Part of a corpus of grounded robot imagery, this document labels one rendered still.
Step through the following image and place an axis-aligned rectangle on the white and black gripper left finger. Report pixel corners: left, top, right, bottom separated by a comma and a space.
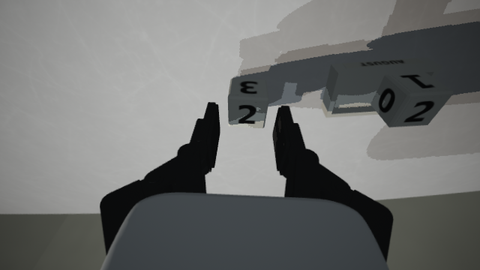
100, 102, 221, 255

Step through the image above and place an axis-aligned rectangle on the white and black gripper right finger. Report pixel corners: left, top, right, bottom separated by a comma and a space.
272, 106, 393, 262

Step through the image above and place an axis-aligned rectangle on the grey calendar digit cube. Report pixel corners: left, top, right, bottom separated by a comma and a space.
228, 78, 269, 128
371, 73, 453, 128

